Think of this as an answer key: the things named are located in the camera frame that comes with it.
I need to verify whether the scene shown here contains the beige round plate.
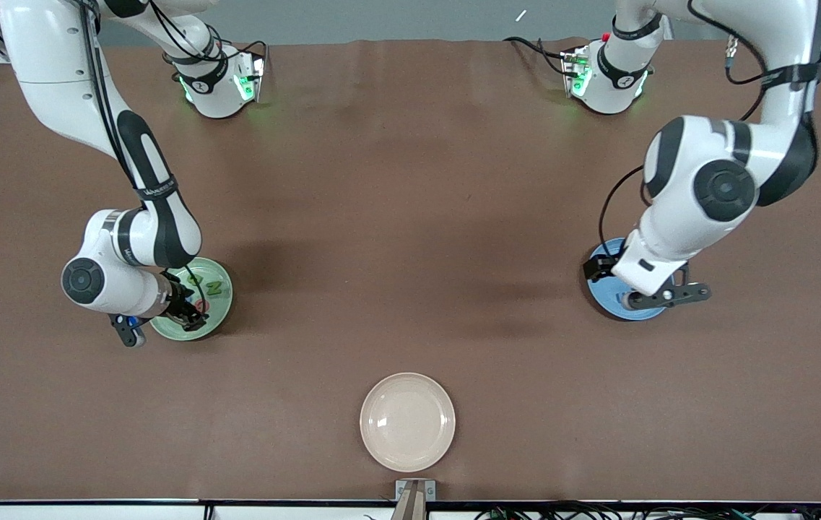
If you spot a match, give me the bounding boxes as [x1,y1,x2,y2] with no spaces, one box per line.
[360,372,456,473]

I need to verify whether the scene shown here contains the blue round plate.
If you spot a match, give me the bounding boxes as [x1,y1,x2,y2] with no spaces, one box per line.
[586,238,675,321]

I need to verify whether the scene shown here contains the brown table mat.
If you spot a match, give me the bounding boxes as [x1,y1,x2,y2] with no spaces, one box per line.
[0,38,821,504]

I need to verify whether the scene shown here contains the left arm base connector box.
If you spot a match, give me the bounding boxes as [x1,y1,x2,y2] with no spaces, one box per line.
[560,45,593,99]

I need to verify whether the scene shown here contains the green round plate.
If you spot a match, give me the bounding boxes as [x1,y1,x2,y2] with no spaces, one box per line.
[150,257,234,342]

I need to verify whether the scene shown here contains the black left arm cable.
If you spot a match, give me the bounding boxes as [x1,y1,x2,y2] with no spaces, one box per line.
[598,165,648,259]

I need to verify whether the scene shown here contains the black base cable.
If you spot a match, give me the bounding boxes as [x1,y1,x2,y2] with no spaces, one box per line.
[204,18,269,66]
[503,36,571,77]

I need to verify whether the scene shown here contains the black right base cable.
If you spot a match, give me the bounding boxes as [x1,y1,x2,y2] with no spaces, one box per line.
[204,18,269,66]

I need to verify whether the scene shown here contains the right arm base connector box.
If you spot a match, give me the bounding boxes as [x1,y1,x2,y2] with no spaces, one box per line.
[233,51,267,102]

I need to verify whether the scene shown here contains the black left base cable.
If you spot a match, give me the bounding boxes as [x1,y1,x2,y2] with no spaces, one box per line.
[503,36,571,77]

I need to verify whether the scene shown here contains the grey camera pole bracket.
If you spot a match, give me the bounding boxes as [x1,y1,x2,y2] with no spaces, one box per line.
[395,479,437,520]

